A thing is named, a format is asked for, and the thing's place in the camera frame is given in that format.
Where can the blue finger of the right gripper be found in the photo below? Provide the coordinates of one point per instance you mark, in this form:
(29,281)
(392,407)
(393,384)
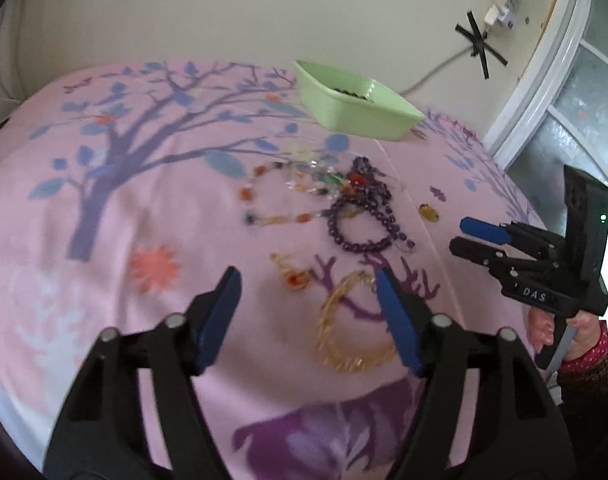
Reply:
(484,254)
(484,229)

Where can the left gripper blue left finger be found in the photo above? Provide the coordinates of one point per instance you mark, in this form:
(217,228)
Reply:
(100,434)

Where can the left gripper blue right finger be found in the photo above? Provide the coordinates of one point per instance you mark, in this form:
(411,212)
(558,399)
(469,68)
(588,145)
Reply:
(518,432)

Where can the amber stone pendant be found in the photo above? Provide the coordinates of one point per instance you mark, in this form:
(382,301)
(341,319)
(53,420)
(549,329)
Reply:
(428,213)

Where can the black tape cross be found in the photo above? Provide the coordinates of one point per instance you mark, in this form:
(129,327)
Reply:
(477,37)

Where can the pink floral bed sheet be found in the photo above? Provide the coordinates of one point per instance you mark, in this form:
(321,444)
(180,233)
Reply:
(127,190)

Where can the gold chain red charm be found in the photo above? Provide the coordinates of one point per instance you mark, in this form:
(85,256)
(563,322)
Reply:
(293,277)

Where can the white door frame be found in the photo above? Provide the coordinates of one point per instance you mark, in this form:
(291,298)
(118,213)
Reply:
(562,36)

